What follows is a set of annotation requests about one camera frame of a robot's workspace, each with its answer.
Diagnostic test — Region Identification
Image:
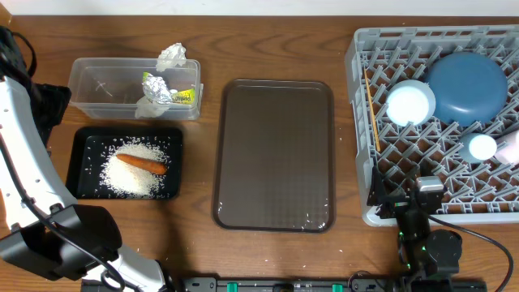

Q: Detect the wooden chopstick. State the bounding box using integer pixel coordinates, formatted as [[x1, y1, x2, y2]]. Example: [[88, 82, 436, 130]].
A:
[[363, 67, 380, 152]]

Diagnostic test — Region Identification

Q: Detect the light blue cup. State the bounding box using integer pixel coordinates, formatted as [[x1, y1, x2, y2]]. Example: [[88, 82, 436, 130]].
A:
[[459, 133, 497, 163]]

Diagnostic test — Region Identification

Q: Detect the light blue bowl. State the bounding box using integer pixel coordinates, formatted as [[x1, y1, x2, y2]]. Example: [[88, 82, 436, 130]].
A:
[[386, 79, 435, 127]]

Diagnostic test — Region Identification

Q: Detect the pile of white rice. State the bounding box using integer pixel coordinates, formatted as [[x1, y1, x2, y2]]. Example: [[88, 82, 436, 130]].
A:
[[75, 135, 175, 199]]

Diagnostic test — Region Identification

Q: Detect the yellow silver snack wrapper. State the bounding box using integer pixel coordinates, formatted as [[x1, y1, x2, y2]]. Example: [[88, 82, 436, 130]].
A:
[[142, 71, 195, 105]]

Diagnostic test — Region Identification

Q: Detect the orange carrot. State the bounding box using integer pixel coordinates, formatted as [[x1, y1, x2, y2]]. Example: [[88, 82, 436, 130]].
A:
[[116, 153, 167, 175]]

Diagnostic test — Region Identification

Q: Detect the white paper napkin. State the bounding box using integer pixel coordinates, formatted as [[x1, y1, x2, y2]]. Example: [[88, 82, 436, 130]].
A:
[[156, 43, 187, 72]]

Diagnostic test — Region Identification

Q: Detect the dark blue plate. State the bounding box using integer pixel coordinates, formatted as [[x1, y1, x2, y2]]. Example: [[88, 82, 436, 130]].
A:
[[425, 52, 508, 127]]

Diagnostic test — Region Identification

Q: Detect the white cup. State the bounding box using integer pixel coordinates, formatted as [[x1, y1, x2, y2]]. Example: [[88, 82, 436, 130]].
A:
[[495, 131, 519, 165]]

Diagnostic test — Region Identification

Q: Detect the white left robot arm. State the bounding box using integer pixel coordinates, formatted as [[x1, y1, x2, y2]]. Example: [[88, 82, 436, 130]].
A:
[[1, 77, 168, 291]]

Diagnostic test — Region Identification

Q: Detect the grey dishwasher rack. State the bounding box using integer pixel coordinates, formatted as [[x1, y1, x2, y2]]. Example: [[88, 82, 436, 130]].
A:
[[345, 25, 518, 227]]

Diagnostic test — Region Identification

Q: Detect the black tray bin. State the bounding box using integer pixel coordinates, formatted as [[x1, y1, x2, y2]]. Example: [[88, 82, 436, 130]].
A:
[[66, 127, 182, 200]]

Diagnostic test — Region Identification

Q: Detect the clear plastic bin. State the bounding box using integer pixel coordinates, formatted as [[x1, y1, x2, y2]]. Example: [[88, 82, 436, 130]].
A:
[[68, 58, 203, 120]]

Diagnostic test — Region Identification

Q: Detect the brown serving tray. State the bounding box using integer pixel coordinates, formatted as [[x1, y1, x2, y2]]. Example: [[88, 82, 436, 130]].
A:
[[212, 79, 336, 234]]

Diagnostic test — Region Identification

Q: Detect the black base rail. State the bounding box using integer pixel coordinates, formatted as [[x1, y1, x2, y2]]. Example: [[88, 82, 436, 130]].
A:
[[182, 274, 487, 292]]

